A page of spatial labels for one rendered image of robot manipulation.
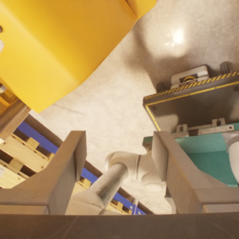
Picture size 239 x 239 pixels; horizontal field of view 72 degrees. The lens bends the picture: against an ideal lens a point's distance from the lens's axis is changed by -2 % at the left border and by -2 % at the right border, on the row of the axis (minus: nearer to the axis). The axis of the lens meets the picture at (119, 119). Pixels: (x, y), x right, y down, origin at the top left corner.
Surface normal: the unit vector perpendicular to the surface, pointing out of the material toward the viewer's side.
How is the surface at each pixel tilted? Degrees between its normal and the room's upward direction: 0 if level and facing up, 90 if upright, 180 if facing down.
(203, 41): 0
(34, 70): 0
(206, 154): 90
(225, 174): 90
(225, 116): 0
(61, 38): 68
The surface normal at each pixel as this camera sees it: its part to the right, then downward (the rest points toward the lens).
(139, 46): -0.26, 0.70
